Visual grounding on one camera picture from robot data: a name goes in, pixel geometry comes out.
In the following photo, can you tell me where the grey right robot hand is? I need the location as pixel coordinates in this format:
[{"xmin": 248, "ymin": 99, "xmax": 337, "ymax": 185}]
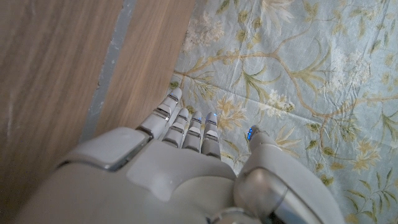
[{"xmin": 12, "ymin": 86, "xmax": 346, "ymax": 224}]

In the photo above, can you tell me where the floral printed backdrop cloth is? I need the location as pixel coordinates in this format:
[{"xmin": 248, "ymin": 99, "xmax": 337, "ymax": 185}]
[{"xmin": 169, "ymin": 0, "xmax": 398, "ymax": 224}]

